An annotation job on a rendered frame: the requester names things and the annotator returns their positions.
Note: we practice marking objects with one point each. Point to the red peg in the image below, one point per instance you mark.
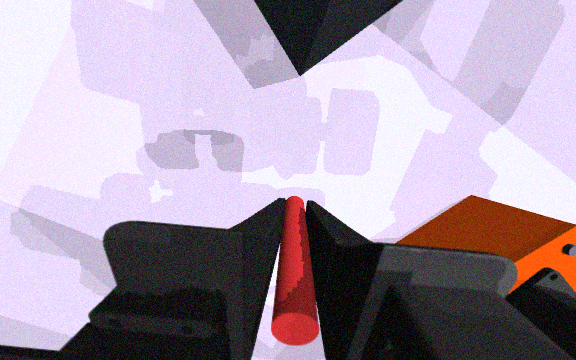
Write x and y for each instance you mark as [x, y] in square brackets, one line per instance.
[294, 317]

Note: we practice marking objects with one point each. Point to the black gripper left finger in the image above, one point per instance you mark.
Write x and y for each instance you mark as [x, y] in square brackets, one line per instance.
[240, 260]

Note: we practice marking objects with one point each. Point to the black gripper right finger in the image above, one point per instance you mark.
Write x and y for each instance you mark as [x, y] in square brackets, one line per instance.
[351, 275]

